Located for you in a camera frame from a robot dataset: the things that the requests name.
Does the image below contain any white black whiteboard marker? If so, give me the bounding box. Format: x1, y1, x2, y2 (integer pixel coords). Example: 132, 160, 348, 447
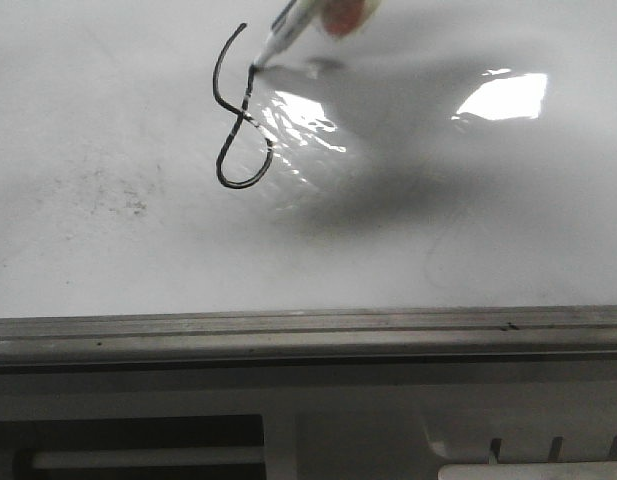
252, 0, 325, 70

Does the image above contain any red round magnet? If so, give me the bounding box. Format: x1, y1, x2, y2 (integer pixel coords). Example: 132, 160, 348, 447
320, 0, 366, 38

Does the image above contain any white whiteboard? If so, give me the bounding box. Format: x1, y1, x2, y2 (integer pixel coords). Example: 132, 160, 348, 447
0, 1, 617, 317

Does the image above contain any white appliance panel below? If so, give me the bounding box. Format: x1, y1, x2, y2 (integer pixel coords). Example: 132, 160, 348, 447
0, 362, 617, 479

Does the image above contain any grey aluminium whiteboard frame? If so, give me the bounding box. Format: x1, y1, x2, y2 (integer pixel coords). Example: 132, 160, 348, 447
0, 305, 617, 369

